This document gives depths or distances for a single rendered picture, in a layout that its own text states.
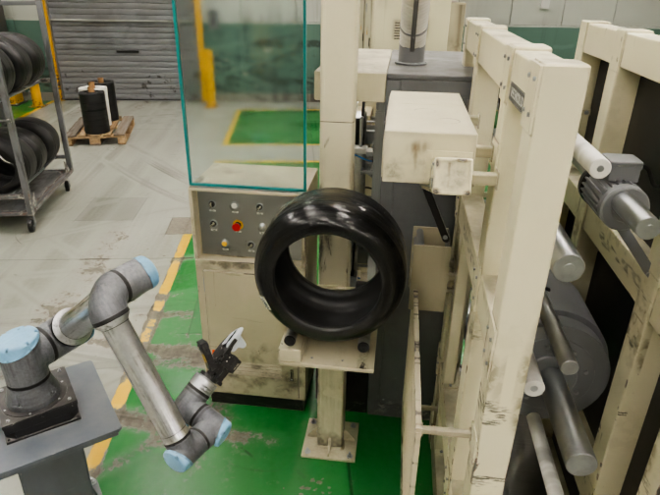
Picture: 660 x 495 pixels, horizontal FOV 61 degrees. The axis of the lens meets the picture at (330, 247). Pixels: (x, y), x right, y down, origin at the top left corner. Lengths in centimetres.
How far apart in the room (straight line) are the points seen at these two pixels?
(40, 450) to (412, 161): 166
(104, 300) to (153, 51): 985
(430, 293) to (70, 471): 161
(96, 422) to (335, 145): 140
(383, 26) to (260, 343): 337
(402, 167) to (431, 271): 82
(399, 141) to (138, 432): 222
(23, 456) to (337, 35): 186
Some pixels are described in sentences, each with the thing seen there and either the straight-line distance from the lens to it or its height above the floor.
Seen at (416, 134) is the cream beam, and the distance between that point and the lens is 154.
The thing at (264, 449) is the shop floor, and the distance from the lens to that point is 303.
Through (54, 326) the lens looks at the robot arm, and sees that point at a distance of 235.
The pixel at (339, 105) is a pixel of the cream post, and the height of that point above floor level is 172.
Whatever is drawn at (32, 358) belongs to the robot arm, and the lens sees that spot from 233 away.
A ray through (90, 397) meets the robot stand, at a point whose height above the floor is 60.
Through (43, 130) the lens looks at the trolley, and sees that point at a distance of 643.
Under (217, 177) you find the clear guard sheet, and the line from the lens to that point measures 265.
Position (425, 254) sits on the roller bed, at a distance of 227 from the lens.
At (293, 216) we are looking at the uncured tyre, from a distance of 194.
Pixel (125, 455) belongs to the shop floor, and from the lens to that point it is 314.
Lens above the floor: 214
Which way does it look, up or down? 25 degrees down
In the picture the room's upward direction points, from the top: 1 degrees clockwise
